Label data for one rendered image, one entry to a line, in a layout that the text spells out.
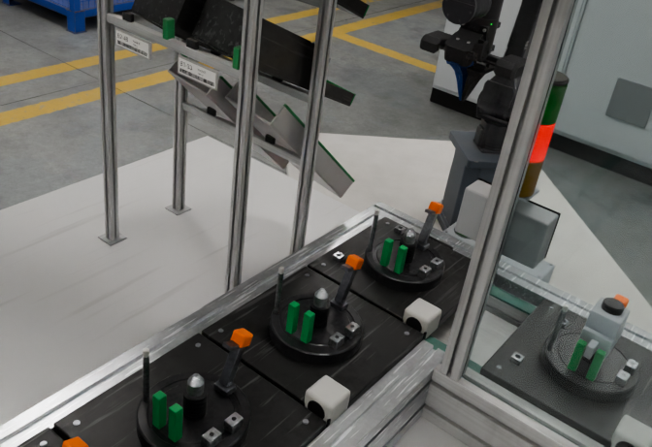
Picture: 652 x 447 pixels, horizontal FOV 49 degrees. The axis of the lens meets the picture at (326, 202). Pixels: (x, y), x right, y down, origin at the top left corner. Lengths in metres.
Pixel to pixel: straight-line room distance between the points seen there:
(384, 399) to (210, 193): 0.75
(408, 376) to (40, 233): 0.79
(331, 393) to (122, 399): 0.27
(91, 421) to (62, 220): 0.65
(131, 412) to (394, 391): 0.36
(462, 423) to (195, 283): 0.54
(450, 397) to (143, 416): 0.44
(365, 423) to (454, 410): 0.18
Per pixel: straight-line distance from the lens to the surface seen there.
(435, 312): 1.14
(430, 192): 1.75
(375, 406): 1.02
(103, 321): 1.26
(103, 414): 0.96
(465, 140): 1.56
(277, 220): 1.53
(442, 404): 1.11
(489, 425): 1.09
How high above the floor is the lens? 1.67
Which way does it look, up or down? 30 degrees down
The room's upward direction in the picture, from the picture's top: 8 degrees clockwise
